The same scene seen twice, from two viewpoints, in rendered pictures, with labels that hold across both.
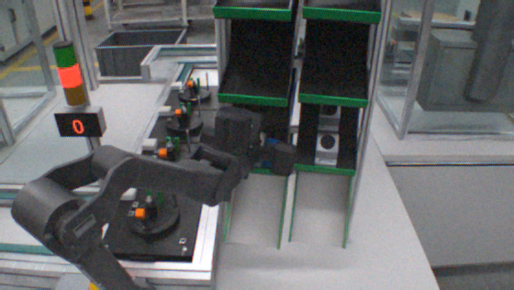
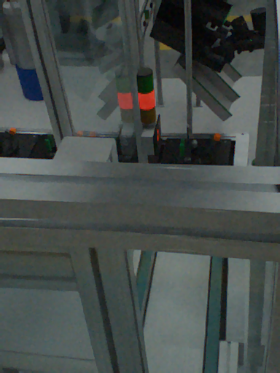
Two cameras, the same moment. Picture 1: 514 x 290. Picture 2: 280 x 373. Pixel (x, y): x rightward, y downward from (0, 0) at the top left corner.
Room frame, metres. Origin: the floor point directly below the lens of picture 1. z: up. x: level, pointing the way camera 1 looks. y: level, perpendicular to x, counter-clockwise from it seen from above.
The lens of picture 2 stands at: (0.55, 1.79, 2.15)
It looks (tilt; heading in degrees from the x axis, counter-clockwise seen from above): 40 degrees down; 284
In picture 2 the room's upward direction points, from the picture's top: 7 degrees counter-clockwise
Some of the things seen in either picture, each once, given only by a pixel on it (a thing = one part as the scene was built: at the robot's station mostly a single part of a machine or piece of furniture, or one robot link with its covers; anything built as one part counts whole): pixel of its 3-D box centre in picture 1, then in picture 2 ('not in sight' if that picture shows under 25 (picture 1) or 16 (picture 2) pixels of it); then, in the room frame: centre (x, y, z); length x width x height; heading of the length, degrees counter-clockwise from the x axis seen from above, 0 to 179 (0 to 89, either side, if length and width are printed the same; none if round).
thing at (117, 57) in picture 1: (143, 51); not in sight; (2.77, 0.88, 0.73); 0.62 x 0.42 x 0.23; 90
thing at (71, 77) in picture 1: (70, 74); (146, 97); (0.83, 0.46, 1.33); 0.05 x 0.05 x 0.05
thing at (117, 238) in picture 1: (154, 221); (195, 159); (0.71, 0.27, 0.96); 0.24 x 0.24 x 0.02; 0
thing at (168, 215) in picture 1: (153, 217); (195, 155); (0.71, 0.27, 0.98); 0.14 x 0.14 x 0.02
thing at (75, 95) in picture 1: (74, 93); (147, 112); (0.83, 0.46, 1.28); 0.05 x 0.05 x 0.05
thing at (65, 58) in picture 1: (65, 55); (144, 81); (0.83, 0.46, 1.38); 0.05 x 0.05 x 0.05
